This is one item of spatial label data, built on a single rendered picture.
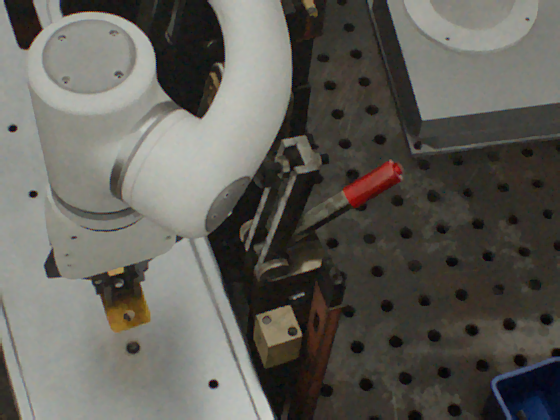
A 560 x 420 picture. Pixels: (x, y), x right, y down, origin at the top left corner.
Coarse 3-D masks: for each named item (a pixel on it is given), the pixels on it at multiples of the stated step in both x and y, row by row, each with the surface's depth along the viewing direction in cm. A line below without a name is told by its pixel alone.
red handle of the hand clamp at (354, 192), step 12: (384, 168) 101; (396, 168) 101; (360, 180) 102; (372, 180) 102; (384, 180) 101; (396, 180) 101; (348, 192) 102; (360, 192) 102; (372, 192) 102; (324, 204) 104; (336, 204) 103; (348, 204) 103; (360, 204) 103; (300, 216) 105; (312, 216) 104; (324, 216) 103; (336, 216) 104; (300, 228) 104; (312, 228) 104; (264, 240) 105
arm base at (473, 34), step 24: (408, 0) 156; (432, 0) 155; (456, 0) 150; (480, 0) 149; (504, 0) 150; (528, 0) 157; (432, 24) 154; (456, 24) 154; (480, 24) 153; (504, 24) 155; (528, 24) 155; (456, 48) 153; (480, 48) 153; (504, 48) 154
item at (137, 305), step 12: (120, 276) 102; (120, 288) 101; (120, 300) 101; (132, 300) 101; (144, 300) 101; (108, 312) 101; (120, 312) 101; (132, 312) 101; (144, 312) 101; (120, 324) 100; (132, 324) 100; (144, 324) 100
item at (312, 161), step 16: (288, 144) 94; (304, 144) 94; (288, 160) 94; (304, 160) 93; (320, 160) 95; (256, 176) 93; (272, 176) 92; (288, 176) 94; (304, 176) 93; (272, 192) 99; (288, 192) 95; (304, 192) 95; (272, 208) 102; (288, 208) 97; (256, 224) 104; (272, 224) 100; (288, 224) 99; (256, 240) 106; (272, 240) 101; (288, 240) 102; (272, 256) 104
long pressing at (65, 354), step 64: (0, 0) 127; (64, 0) 128; (0, 64) 122; (0, 128) 118; (0, 192) 114; (0, 256) 111; (192, 256) 112; (0, 320) 108; (64, 320) 108; (192, 320) 109; (64, 384) 105; (128, 384) 105; (192, 384) 106; (256, 384) 106
